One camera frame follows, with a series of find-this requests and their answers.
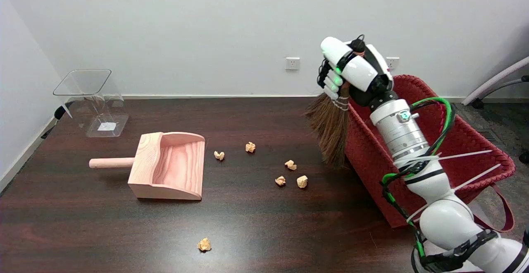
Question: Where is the clear plastic container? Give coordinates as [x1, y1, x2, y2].
[53, 69, 130, 138]

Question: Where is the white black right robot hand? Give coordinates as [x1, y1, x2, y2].
[317, 36, 399, 110]

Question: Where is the green black cable bundle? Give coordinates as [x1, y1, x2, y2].
[381, 97, 456, 265]

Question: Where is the pink wooden dustpan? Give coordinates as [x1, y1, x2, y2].
[89, 132, 206, 201]

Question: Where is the white black office chair base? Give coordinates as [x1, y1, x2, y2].
[462, 56, 529, 164]

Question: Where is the red woven basket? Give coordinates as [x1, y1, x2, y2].
[344, 74, 516, 233]

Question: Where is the brown straw hand broom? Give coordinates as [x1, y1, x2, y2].
[305, 34, 366, 169]

